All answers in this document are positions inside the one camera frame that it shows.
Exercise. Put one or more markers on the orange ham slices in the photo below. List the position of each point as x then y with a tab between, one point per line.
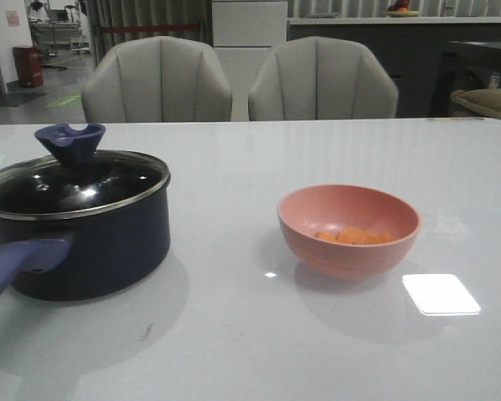
353	235

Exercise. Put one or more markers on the beige chair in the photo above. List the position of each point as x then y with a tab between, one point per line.
321	78
158	79

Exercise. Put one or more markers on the white cabinet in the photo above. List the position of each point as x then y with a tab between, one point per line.
242	33

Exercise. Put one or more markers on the grey counter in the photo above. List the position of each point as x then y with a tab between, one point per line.
410	49

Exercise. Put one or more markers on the tan cushion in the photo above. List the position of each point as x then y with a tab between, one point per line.
477	103

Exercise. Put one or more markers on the glass lid blue knob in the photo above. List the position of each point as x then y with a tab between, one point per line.
77	178

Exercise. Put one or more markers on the red barrier tape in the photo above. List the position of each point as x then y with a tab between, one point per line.
154	28

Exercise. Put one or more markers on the dark side table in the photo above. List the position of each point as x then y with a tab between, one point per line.
465	66

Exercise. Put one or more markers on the right beige chair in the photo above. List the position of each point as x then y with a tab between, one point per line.
321	78

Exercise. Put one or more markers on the dark blue saucepan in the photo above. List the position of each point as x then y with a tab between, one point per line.
81	258

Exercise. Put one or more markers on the left beige chair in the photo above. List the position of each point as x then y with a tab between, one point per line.
158	79

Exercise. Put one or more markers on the fruit plate on counter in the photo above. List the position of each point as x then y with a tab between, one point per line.
400	9

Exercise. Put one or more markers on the red trash bin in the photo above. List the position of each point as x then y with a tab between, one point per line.
28	66

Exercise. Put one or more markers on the pink bowl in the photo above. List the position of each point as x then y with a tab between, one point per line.
312	217

